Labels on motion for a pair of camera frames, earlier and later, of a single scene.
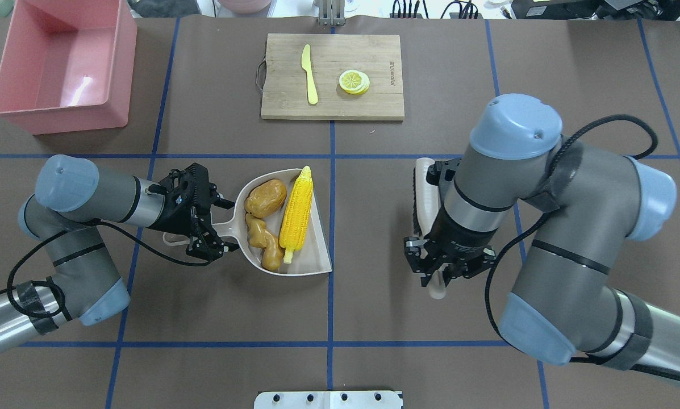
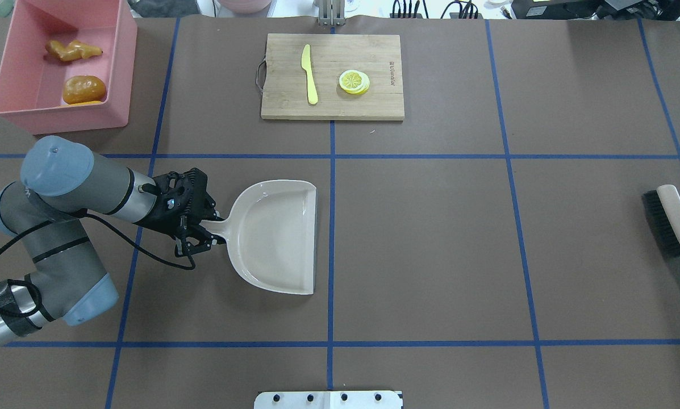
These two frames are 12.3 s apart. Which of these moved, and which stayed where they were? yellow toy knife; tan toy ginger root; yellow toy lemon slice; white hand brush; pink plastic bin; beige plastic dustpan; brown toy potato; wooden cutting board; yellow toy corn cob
Moved: white hand brush; tan toy ginger root; yellow toy corn cob; brown toy potato; beige plastic dustpan
Stayed: wooden cutting board; yellow toy knife; pink plastic bin; yellow toy lemon slice
